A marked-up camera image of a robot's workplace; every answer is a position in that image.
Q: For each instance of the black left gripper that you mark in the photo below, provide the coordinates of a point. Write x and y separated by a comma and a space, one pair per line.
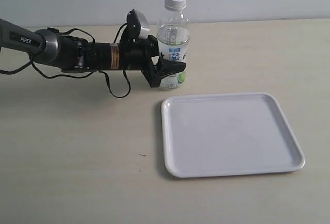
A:
132, 56

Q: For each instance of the clear plastic drink bottle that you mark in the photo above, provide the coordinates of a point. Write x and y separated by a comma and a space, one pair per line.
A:
173, 35

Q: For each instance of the white bottle cap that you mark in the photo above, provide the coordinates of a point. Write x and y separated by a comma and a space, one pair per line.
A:
175, 5

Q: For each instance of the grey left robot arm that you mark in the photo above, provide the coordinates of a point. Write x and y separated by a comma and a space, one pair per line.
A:
73, 55

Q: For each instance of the white plastic tray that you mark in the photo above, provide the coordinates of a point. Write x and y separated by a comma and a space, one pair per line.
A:
218, 135

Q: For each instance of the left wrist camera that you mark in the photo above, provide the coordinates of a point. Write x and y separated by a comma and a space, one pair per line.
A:
137, 25

